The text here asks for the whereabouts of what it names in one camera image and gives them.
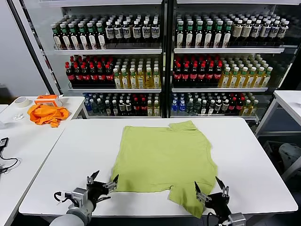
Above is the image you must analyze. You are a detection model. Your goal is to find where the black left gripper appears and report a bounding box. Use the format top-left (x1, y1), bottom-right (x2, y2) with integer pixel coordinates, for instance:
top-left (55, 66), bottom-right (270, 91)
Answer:
top-left (86, 170), bottom-right (120, 210)

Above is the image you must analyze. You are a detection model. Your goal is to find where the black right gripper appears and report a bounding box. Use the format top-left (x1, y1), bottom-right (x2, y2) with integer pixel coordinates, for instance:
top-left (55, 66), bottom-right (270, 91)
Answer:
top-left (194, 176), bottom-right (232, 219)

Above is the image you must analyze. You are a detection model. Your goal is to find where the light green t-shirt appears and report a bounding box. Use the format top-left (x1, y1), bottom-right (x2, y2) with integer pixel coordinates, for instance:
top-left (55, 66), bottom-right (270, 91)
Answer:
top-left (110, 120), bottom-right (218, 219)

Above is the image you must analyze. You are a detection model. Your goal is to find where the white shelf board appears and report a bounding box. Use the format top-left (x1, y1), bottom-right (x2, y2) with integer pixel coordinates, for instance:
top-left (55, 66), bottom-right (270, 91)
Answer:
top-left (68, 88), bottom-right (162, 93)
top-left (174, 48), bottom-right (285, 54)
top-left (53, 48), bottom-right (163, 56)
top-left (88, 115), bottom-right (162, 119)
top-left (171, 87), bottom-right (269, 93)
top-left (170, 114), bottom-right (259, 118)

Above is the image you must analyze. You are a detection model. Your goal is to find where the grey slanted metal leg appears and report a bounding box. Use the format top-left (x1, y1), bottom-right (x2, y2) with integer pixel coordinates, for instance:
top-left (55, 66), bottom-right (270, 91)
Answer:
top-left (281, 161), bottom-right (301, 182)

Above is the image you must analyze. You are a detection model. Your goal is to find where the crumpled orange cloth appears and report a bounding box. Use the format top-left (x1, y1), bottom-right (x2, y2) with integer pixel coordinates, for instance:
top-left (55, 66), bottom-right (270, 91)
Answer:
top-left (27, 104), bottom-right (71, 128)

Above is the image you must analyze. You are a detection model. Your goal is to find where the grey crumpled bag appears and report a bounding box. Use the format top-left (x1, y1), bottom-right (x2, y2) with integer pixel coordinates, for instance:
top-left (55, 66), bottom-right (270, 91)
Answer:
top-left (278, 143), bottom-right (301, 171)

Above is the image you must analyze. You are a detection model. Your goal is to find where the orange and white box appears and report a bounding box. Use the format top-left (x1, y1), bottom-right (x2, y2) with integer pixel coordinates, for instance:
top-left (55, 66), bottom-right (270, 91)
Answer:
top-left (34, 94), bottom-right (63, 108)

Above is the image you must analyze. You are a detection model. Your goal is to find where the beige masking tape roll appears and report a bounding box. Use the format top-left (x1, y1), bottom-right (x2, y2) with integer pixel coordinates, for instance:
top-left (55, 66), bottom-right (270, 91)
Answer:
top-left (14, 97), bottom-right (31, 108)

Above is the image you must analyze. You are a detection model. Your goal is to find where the green cap dark tea bottle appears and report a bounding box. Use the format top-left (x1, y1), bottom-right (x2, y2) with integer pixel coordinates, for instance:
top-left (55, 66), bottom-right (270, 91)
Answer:
top-left (176, 20), bottom-right (185, 48)
top-left (60, 23), bottom-right (71, 50)
top-left (204, 20), bottom-right (214, 48)
top-left (213, 20), bottom-right (224, 48)
top-left (87, 22), bottom-right (98, 50)
top-left (195, 20), bottom-right (204, 48)
top-left (51, 23), bottom-right (63, 50)
top-left (222, 20), bottom-right (233, 48)
top-left (68, 23), bottom-right (80, 50)
top-left (96, 22), bottom-right (107, 50)
top-left (185, 20), bottom-right (195, 48)
top-left (77, 22), bottom-right (89, 50)

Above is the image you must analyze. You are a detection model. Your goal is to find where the white cap navy label bottle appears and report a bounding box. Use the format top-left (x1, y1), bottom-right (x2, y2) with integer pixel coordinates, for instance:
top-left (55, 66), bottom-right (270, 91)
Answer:
top-left (259, 20), bottom-right (271, 45)
top-left (105, 20), bottom-right (115, 44)
top-left (132, 20), bottom-right (142, 44)
top-left (122, 20), bottom-right (133, 44)
top-left (250, 20), bottom-right (262, 45)
top-left (151, 19), bottom-right (160, 44)
top-left (277, 20), bottom-right (290, 46)
top-left (113, 20), bottom-right (124, 44)
top-left (268, 20), bottom-right (281, 46)
top-left (142, 20), bottom-right (151, 44)

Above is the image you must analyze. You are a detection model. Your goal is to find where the white cap cream label bottle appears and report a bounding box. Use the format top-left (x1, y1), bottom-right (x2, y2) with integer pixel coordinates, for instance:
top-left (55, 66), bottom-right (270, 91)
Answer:
top-left (231, 20), bottom-right (243, 45)
top-left (240, 20), bottom-right (253, 45)

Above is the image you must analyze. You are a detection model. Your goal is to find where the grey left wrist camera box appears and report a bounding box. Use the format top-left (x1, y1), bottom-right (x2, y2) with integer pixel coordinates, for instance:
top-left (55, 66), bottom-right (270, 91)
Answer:
top-left (64, 187), bottom-right (88, 208)

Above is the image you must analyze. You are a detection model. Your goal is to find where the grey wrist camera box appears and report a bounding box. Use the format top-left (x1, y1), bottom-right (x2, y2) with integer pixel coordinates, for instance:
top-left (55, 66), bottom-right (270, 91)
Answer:
top-left (64, 187), bottom-right (88, 208)
top-left (227, 212), bottom-right (246, 226)

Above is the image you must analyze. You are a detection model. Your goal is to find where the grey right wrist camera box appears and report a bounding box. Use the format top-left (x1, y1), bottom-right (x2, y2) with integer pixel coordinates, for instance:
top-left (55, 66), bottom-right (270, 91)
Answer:
top-left (227, 212), bottom-right (246, 226)

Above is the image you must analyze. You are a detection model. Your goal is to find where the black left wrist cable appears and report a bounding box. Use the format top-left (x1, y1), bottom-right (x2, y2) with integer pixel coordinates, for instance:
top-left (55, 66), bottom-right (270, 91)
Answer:
top-left (54, 192), bottom-right (71, 203)

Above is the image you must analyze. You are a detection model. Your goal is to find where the thin black cable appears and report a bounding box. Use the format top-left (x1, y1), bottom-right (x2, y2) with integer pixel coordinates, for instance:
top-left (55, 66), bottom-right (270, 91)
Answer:
top-left (0, 147), bottom-right (19, 175)

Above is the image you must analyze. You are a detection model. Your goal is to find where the black vertical cabinet post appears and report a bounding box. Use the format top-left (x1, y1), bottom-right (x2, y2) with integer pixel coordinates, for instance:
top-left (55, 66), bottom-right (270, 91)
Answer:
top-left (162, 0), bottom-right (176, 118)

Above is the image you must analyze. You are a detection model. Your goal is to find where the black slanted frame pole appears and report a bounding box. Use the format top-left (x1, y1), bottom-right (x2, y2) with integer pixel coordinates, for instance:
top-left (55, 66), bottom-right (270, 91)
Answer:
top-left (7, 0), bottom-right (62, 96)

